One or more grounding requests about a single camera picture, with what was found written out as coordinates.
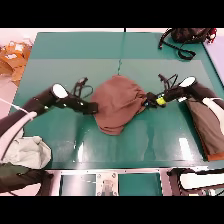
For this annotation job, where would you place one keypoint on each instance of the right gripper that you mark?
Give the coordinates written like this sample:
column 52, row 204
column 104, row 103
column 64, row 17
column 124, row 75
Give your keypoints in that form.
column 155, row 100

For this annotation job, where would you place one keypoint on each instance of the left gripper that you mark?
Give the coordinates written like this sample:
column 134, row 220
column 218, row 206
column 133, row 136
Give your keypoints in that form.
column 88, row 107

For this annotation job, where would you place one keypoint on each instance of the brown T-shirt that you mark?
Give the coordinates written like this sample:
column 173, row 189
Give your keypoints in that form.
column 116, row 103

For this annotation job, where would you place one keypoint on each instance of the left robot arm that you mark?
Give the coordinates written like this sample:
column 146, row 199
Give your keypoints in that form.
column 40, row 101

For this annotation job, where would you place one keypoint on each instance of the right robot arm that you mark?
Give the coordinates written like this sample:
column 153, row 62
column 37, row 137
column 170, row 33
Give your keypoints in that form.
column 200, row 90

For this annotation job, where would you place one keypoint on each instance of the grey garment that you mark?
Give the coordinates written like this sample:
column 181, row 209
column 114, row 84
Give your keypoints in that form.
column 208, row 130

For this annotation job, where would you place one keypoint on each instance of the black bag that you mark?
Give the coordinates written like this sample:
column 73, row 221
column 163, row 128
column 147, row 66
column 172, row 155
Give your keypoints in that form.
column 188, row 35

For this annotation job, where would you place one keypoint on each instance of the white garment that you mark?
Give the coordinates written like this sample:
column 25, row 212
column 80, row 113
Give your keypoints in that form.
column 28, row 151

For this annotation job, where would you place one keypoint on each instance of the orange garment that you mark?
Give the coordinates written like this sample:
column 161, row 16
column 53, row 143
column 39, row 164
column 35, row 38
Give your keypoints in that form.
column 215, row 156

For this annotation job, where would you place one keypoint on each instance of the dark green garment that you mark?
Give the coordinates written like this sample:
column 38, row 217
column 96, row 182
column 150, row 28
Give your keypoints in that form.
column 13, row 173

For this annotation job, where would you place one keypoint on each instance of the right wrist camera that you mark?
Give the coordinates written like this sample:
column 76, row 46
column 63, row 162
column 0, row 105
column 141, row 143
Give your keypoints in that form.
column 166, row 81

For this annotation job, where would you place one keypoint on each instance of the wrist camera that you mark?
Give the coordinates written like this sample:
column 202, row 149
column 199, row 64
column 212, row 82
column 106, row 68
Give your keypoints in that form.
column 79, row 87
column 166, row 81

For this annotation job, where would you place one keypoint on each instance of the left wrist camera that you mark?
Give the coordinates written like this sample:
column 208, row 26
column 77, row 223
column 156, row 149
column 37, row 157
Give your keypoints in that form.
column 79, row 87

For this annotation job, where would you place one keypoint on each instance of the silver frame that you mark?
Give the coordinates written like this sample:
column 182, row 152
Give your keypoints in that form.
column 106, row 183

